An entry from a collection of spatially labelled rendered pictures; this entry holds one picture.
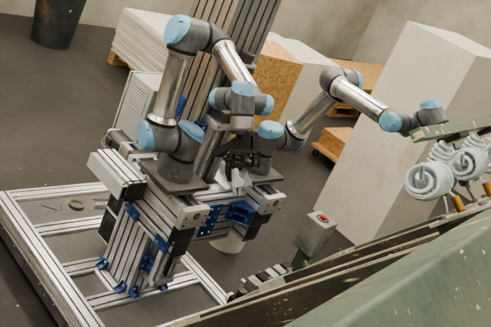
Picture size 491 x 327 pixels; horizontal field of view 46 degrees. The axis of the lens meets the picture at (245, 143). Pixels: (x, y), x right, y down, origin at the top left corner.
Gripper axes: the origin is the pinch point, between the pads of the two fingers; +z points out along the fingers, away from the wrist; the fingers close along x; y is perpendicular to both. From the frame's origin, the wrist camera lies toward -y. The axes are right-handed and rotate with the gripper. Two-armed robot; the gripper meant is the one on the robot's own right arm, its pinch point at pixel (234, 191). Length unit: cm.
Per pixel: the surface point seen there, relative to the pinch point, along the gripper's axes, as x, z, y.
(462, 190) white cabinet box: 540, 65, -148
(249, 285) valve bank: 44, 48, -32
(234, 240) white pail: 145, 63, -138
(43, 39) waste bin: 165, -87, -435
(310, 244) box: 91, 38, -36
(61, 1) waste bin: 169, -123, -408
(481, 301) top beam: -73, -8, 106
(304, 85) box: 325, -47, -222
